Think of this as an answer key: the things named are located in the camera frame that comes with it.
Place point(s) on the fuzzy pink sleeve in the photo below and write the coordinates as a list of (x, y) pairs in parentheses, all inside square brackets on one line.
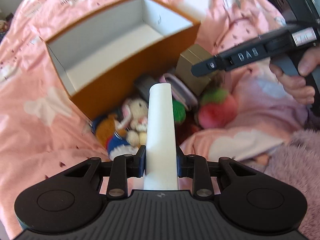
[(297, 164)]

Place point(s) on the crochet bunny doll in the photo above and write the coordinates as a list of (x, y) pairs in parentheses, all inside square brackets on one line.
[(135, 121)]

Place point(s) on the pink grey wallet pouch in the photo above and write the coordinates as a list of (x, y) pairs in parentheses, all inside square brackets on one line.
[(180, 91)]

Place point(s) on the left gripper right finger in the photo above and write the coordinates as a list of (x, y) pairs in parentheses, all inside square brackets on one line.
[(198, 169)]

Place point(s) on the pink green plush strawberry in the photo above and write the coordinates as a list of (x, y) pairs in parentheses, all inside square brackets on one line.
[(217, 108)]

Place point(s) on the right hand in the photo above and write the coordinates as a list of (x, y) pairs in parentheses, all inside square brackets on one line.
[(296, 85)]

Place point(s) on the pink printed duvet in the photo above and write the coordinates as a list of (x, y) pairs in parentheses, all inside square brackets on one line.
[(43, 133)]

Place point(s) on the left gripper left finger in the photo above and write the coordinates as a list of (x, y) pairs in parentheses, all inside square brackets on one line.
[(120, 169)]

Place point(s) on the orange blue plush doll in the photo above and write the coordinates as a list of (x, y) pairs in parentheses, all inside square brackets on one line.
[(109, 133)]

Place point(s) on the green round plastic lid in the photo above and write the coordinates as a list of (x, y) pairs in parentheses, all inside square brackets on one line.
[(179, 112)]

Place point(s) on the orange cardboard box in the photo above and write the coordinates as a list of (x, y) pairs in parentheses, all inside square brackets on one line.
[(98, 57)]

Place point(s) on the dark grey small box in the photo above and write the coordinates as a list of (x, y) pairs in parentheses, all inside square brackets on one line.
[(143, 85)]

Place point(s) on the white paper box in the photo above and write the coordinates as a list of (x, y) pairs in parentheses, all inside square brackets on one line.
[(161, 163)]

